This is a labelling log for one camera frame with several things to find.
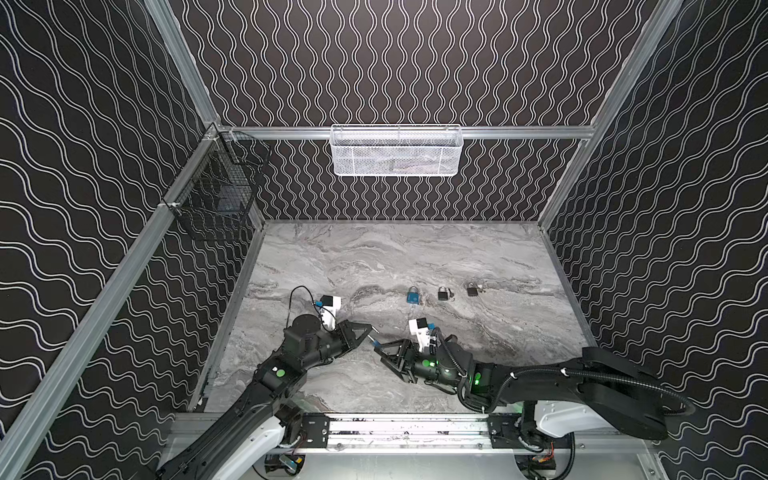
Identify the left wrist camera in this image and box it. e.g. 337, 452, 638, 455
315, 295, 341, 330

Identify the white wire mesh basket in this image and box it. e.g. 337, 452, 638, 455
329, 124, 464, 177

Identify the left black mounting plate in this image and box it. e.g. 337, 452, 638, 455
297, 413, 331, 449

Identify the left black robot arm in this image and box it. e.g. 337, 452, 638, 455
155, 314, 373, 479

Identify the black padlock with key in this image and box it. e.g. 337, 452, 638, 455
437, 286, 454, 301

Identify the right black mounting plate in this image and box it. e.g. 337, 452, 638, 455
487, 414, 573, 453

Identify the black mounting plate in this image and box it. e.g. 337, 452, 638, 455
297, 413, 331, 449
487, 414, 573, 453

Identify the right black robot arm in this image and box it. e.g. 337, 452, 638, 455
374, 335, 696, 440

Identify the black wire mesh basket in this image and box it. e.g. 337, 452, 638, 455
169, 124, 274, 243

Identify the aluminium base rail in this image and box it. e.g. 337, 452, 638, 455
170, 412, 652, 455

